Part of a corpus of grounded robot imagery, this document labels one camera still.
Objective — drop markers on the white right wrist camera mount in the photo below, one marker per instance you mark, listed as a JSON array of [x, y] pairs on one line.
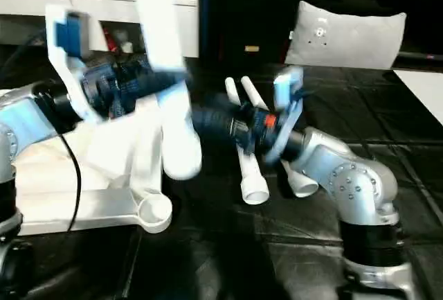
[[284, 85]]

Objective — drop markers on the white plastic table top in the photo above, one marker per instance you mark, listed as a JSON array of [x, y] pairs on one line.
[[104, 206]]

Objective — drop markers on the white glass-door cabinet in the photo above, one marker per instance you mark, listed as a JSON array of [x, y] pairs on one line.
[[34, 5]]

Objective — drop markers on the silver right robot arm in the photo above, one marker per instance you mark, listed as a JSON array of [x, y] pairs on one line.
[[353, 182]]

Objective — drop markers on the black sofa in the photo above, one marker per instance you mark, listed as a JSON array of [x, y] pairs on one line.
[[242, 9]]

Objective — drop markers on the black work mat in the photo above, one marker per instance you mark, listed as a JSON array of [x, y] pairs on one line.
[[380, 147]]

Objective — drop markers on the white plastic table leg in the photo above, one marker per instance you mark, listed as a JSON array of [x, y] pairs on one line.
[[159, 19], [256, 189], [304, 185]]

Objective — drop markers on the white flat panel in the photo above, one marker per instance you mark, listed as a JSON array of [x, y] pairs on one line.
[[422, 88]]

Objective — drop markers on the gold sofa label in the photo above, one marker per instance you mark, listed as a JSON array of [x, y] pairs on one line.
[[252, 48]]

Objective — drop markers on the grey printed cushion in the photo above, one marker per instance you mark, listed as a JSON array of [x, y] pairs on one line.
[[346, 40]]

